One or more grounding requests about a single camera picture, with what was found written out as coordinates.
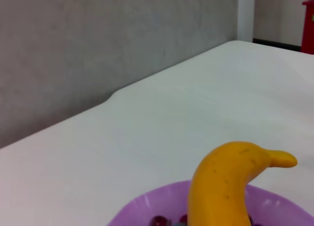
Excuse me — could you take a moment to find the yellow banana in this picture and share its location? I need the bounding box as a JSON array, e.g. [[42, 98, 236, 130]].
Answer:
[[187, 141, 298, 226]]

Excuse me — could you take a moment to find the dark red grape bunch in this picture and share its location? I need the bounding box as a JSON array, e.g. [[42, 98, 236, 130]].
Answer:
[[150, 213, 255, 226]]

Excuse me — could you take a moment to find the purple wavy plastic plate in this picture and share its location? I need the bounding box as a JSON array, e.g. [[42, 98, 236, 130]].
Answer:
[[106, 180, 314, 226]]

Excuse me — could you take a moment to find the black baseboard strip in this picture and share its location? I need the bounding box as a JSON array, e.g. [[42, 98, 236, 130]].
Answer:
[[252, 38, 302, 52]]

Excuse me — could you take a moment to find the red cabinet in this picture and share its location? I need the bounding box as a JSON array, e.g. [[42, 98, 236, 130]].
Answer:
[[300, 0, 314, 55]]

